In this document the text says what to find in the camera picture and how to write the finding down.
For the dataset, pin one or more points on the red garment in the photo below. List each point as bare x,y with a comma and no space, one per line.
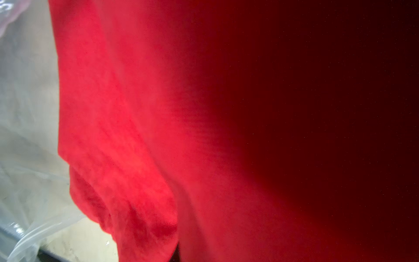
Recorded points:
243,131

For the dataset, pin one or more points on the clear plastic vacuum bag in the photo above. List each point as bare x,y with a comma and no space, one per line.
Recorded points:
35,200

